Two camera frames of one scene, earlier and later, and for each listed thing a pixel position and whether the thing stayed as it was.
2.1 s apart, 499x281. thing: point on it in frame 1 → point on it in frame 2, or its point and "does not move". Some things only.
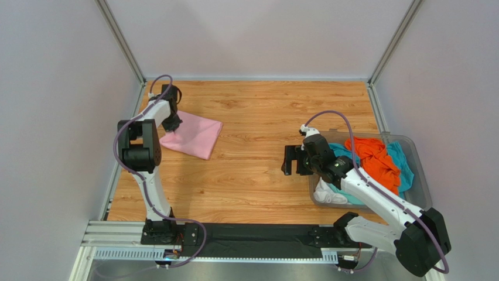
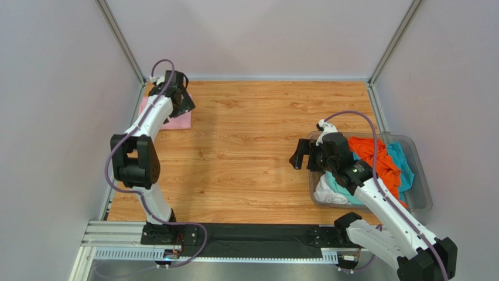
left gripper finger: [171, 123] → [185, 105]
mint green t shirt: [350, 199] does not move
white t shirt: [324, 193] does not move
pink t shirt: [195, 134] → [143, 102]
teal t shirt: [396, 154] does not move
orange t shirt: [375, 160] does not move
